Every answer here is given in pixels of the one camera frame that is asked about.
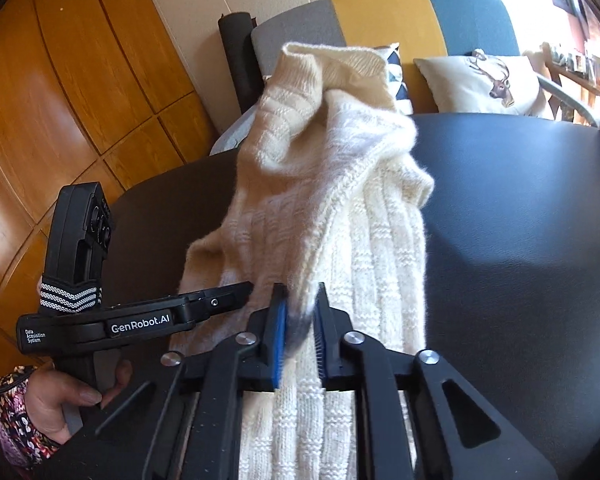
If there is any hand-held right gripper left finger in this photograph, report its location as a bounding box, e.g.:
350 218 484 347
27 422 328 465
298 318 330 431
45 282 291 480

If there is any wooden shelf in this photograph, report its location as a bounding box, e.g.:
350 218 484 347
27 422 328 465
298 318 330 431
524 40 600 116

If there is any cream knitted sweater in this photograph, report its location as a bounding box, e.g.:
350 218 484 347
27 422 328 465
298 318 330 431
170 42 435 480

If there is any grey yellow blue sofa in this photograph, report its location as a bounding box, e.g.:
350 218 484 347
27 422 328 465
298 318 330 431
210 0 598 156

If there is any row of small jars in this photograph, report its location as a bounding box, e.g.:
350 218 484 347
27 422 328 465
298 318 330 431
550 45 600 80

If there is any deer print pillow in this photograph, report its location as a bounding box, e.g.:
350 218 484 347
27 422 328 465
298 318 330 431
414 49 553 120

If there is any person's left hand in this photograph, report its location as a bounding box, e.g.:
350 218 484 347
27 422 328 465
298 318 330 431
25 357 133 445

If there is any person's left forearm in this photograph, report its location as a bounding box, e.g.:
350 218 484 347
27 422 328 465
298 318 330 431
0 365 61 473

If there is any window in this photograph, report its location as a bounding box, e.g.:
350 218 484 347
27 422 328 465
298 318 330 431
437 0 600 56

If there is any tiger print pillow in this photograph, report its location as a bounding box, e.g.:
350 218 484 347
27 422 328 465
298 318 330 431
384 42 415 116

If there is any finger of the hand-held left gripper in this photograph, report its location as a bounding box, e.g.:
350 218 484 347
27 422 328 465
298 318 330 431
175 281 255 329

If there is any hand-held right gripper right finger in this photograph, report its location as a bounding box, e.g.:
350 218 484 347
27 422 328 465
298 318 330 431
314 282 555 480

